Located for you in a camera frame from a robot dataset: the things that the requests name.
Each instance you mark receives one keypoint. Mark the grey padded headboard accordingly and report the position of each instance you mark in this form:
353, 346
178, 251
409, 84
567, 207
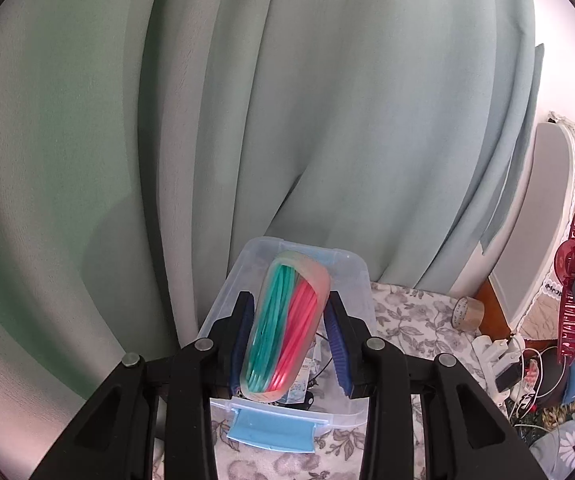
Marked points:
542, 220

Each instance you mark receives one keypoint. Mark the floral grey blanket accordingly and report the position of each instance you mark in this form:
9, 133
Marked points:
407, 320

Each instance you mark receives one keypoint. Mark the cotton swab packet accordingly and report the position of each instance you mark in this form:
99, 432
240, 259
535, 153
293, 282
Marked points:
305, 374

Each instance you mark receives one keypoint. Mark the white power strip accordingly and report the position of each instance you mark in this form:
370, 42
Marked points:
490, 352

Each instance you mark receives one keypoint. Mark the clear tape roll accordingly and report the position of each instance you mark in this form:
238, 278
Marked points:
467, 313

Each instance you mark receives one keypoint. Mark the brown wooden nightstand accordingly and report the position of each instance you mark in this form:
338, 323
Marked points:
492, 310

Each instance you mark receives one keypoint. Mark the clear plastic storage container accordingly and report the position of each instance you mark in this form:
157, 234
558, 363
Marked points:
350, 280

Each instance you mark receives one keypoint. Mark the black charger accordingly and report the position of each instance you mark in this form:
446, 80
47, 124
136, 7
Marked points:
510, 377

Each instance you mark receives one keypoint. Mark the pale green curtain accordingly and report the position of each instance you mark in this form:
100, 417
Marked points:
217, 110

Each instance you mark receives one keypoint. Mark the black round object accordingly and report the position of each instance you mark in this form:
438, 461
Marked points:
552, 377

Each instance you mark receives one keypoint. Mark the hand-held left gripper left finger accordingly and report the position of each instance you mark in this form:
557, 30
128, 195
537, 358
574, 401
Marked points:
241, 347

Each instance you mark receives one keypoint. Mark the blue floral pillow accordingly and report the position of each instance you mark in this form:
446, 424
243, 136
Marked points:
567, 445

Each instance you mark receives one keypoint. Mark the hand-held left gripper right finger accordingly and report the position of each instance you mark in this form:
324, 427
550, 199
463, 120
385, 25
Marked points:
340, 357

